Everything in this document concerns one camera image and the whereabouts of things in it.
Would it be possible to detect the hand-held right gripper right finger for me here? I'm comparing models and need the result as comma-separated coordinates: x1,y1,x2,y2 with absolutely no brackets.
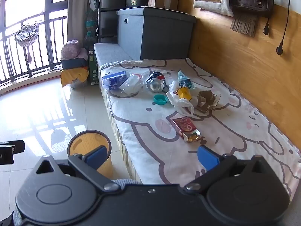
183,145,272,192

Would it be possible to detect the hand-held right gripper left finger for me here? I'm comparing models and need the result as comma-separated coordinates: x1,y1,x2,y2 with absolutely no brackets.
32,145,121,192

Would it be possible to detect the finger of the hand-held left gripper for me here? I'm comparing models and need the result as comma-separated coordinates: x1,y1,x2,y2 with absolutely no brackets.
0,140,25,154

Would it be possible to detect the red snack packet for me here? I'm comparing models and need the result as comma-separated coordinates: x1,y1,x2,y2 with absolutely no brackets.
172,117,201,144

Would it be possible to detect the torn cardboard piece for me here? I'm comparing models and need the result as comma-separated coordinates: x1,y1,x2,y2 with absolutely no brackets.
196,90,222,113

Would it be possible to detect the clear plastic bottle orange cap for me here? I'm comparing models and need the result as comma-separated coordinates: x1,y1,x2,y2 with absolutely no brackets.
166,80,195,116

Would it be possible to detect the yellow small box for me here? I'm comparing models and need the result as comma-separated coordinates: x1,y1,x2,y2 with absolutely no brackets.
176,86,191,100

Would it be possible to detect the teal round lid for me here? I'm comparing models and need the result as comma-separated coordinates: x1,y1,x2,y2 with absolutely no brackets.
153,94,168,105

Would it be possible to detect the blue packet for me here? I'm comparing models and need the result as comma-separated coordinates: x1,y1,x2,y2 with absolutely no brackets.
102,71,128,90

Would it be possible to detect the clear plastic bag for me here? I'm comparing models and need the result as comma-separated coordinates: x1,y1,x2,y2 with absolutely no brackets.
118,74,144,95

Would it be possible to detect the teal white wrapper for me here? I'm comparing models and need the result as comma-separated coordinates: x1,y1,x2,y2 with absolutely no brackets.
177,69,195,90

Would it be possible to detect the crushed soda can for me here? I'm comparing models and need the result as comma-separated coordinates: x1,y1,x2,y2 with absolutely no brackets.
145,71,168,92

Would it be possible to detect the printed cartoon blanket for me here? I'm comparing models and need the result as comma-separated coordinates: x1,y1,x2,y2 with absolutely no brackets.
99,58,301,203

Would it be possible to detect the black balcony railing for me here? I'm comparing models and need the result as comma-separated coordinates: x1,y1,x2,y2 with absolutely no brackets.
0,11,68,86

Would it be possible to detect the green carton box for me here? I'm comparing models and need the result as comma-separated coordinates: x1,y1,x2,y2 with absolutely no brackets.
88,50,100,86

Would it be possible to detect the grey bench cushion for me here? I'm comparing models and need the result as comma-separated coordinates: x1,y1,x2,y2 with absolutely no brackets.
94,43,133,85

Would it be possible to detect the hanging net basket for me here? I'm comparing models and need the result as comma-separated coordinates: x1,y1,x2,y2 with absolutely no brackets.
13,19,40,64

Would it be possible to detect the pink cloth bundle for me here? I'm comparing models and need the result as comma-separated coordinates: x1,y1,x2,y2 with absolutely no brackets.
61,39,88,61

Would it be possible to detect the grey fabric storage box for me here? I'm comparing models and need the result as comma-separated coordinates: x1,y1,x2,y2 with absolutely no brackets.
117,7,197,61

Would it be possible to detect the plastic bottles pack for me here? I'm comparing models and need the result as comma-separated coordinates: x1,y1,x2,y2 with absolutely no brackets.
83,9,100,52

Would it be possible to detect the beige curtain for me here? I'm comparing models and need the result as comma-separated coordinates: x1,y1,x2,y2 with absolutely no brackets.
67,0,102,43

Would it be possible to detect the black shelf unit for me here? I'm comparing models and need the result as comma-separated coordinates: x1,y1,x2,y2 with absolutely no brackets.
98,0,129,45

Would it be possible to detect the dark wooden chest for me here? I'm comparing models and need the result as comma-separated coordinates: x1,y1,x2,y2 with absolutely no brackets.
229,0,275,38

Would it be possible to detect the black cable with plug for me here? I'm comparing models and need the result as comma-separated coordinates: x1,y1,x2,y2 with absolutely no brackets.
263,0,277,36
276,0,293,56

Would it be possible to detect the black window frame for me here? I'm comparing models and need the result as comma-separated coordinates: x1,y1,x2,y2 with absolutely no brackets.
0,0,73,66

